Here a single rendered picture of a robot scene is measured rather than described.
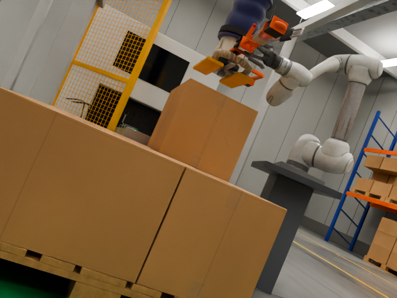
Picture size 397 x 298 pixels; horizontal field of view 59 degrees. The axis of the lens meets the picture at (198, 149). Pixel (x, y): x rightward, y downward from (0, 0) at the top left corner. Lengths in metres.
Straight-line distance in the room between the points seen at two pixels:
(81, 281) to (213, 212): 0.45
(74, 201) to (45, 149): 0.17
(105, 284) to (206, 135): 0.90
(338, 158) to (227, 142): 0.80
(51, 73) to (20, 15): 8.48
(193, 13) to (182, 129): 10.46
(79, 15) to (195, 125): 1.70
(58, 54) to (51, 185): 2.07
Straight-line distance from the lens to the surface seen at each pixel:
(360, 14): 8.05
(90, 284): 1.18
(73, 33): 3.10
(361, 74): 2.38
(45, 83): 3.05
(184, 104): 1.74
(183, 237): 1.16
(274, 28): 1.56
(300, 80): 1.99
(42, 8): 5.43
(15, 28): 11.43
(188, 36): 11.86
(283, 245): 2.34
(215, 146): 1.77
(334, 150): 2.31
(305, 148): 2.38
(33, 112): 1.09
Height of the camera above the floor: 0.56
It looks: 2 degrees up
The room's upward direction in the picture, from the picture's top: 23 degrees clockwise
